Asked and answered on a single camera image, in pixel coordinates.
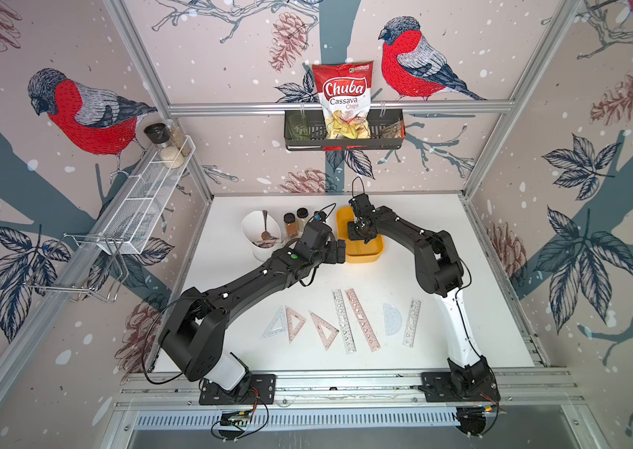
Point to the clear short stencil ruler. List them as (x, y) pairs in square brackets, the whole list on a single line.
[(411, 323)]

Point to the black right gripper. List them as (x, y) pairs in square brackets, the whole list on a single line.
[(355, 238)]

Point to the black lid jar on shelf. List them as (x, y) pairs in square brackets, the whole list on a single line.
[(158, 134)]

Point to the pink triangle set square left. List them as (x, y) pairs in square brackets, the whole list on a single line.
[(295, 323)]

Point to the spice jar orange powder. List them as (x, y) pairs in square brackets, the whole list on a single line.
[(291, 226)]

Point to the black wire wall basket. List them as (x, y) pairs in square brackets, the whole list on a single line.
[(312, 131)]

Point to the clear triangle set square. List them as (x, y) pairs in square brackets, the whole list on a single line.
[(278, 325)]

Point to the red Chuba chips bag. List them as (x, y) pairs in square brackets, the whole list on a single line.
[(344, 93)]

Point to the clear long stencil ruler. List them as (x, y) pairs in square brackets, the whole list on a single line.
[(346, 332)]

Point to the white wire wall shelf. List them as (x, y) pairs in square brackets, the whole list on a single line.
[(148, 191)]

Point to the metal spoon in bowl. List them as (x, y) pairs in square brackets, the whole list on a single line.
[(265, 234)]

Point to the white bowl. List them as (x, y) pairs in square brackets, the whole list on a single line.
[(252, 227)]

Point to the clear blue protractor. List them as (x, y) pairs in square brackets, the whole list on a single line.
[(392, 319)]

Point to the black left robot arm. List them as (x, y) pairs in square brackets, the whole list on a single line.
[(193, 336)]

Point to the spice jar pale powder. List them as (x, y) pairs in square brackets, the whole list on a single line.
[(302, 216)]

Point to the pink long stencil ruler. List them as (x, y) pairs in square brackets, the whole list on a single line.
[(363, 320)]

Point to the glass jar on shelf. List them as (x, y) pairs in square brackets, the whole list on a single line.
[(177, 136)]

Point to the pink triangle set square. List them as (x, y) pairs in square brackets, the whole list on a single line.
[(326, 332), (295, 323)]

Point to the yellow plastic storage box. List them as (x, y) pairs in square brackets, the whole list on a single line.
[(357, 252)]

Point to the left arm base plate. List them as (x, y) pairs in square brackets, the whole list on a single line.
[(251, 389)]

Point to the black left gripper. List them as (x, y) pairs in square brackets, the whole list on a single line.
[(333, 256)]

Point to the pink triangle set square right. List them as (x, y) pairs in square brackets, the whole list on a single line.
[(326, 332)]

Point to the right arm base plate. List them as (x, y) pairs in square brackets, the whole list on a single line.
[(443, 386)]

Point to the chrome wire rack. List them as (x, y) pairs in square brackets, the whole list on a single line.
[(74, 282)]

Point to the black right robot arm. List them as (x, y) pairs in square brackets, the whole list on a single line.
[(439, 271)]

